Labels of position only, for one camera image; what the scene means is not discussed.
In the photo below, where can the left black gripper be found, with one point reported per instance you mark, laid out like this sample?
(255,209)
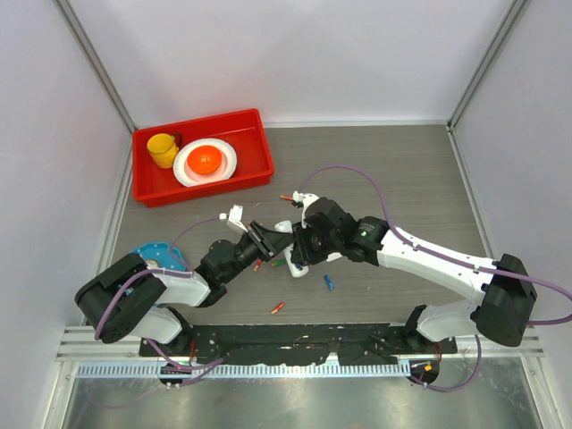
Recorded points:
(256,235)

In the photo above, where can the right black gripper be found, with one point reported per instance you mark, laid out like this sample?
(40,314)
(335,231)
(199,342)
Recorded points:
(302,253)

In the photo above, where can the white remote control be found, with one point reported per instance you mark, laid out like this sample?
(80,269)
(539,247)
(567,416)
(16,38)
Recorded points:
(296,271)

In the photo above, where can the white battery cover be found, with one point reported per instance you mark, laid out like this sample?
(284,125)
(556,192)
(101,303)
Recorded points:
(333,256)

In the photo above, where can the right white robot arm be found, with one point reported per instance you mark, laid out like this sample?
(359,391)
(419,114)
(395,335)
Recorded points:
(497,297)

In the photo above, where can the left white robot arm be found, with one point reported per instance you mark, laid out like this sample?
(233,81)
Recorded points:
(131,297)

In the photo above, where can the red orange battery middle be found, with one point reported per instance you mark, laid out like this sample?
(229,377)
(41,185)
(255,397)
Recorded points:
(257,266)

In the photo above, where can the red orange battery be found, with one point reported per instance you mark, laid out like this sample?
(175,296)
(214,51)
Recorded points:
(278,308)
(257,266)

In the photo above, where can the blue battery lower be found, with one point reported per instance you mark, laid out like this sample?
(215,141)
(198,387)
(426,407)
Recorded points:
(328,282)

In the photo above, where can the red orange battery lower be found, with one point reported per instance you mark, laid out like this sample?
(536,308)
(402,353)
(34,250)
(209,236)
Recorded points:
(278,308)

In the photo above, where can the blue patterned plate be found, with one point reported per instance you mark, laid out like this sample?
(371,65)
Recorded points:
(159,254)

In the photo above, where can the orange bowl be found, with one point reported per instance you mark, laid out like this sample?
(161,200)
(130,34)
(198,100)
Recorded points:
(205,160)

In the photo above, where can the white paper plate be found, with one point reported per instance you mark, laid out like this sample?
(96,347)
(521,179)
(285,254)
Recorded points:
(189,179)

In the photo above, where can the red plastic bin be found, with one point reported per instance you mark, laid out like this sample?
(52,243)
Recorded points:
(243,130)

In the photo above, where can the yellow mug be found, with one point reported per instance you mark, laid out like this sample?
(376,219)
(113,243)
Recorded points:
(164,148)

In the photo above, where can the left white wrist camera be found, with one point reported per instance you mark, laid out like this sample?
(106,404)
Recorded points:
(233,219)

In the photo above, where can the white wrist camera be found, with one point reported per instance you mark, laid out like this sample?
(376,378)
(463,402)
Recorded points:
(233,219)
(303,201)

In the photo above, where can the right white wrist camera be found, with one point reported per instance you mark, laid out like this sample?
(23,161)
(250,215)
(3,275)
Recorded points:
(303,201)

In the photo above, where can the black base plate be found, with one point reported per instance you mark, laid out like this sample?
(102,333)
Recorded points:
(299,344)

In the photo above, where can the white slotted cable duct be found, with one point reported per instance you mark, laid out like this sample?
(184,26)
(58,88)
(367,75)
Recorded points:
(329,369)

